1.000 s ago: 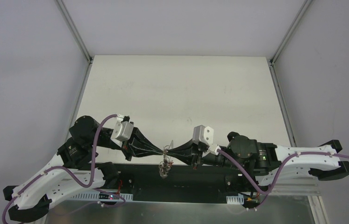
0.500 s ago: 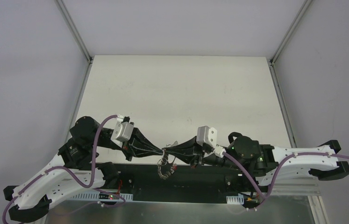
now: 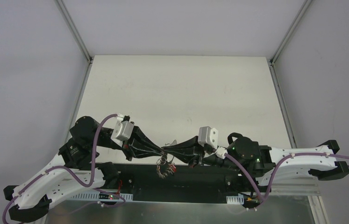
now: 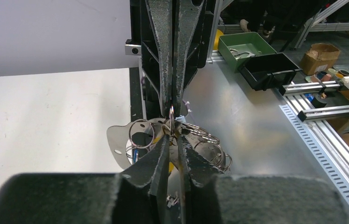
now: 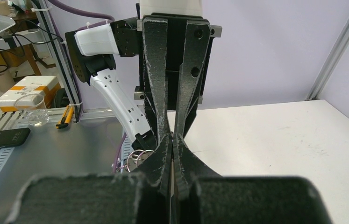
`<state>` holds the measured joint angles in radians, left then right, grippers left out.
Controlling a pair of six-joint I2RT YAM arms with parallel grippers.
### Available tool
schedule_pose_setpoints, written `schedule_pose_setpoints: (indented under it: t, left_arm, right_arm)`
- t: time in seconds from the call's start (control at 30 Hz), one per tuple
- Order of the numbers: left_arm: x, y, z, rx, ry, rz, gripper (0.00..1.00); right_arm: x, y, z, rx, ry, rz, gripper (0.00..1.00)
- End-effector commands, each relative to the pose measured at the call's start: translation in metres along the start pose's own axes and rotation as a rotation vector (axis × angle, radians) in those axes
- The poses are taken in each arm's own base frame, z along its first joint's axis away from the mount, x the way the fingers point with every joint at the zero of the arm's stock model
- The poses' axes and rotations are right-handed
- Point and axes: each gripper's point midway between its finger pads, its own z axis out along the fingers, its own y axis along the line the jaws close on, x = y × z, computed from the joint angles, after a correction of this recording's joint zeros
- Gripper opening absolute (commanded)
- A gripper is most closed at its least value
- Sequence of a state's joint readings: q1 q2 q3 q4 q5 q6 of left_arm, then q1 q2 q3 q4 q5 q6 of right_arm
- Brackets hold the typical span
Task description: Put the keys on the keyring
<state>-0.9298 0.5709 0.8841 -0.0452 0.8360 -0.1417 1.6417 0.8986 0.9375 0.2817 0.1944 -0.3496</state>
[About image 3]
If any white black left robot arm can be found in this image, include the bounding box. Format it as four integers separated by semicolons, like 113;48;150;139
2;114;163;224

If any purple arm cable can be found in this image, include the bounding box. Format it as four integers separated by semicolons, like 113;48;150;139
1;113;126;224
223;153;349;212

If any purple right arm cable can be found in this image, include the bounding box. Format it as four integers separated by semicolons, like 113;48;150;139
223;153;349;212

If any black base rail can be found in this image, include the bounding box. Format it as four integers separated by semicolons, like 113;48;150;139
58;162;271;205

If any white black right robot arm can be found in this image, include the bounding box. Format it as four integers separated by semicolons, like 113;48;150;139
163;127;349;191

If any metal base plate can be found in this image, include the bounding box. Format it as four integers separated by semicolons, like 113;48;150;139
45;196;316;224

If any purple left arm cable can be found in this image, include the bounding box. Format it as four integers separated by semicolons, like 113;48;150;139
1;113;126;224

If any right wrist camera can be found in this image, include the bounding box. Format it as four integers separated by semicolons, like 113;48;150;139
198;126;227;159

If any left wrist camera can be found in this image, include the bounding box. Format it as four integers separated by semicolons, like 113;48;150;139
111;114;134;144

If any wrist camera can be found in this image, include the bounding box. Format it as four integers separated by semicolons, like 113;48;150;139
111;114;134;144
198;126;227;159

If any large steel keyring plate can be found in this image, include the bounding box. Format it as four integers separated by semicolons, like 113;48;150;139
156;152;176;179

